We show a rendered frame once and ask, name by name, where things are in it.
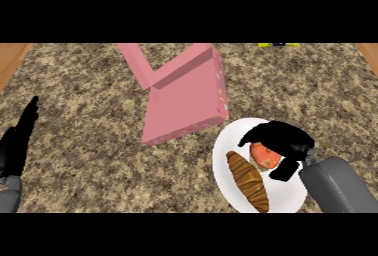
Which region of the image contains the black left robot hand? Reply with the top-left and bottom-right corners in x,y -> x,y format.
0,95 -> 42,178

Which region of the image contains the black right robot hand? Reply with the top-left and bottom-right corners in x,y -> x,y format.
236,120 -> 316,183

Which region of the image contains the orange red round vegetable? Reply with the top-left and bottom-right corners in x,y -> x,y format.
248,142 -> 284,170

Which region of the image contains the brown striped squash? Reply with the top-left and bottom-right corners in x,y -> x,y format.
225,150 -> 272,214

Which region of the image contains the white plate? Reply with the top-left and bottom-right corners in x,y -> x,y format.
211,117 -> 316,214

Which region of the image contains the pink cardboard box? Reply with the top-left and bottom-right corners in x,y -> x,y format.
117,43 -> 231,146

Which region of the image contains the yellow and black object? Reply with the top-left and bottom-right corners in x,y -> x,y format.
257,42 -> 301,49

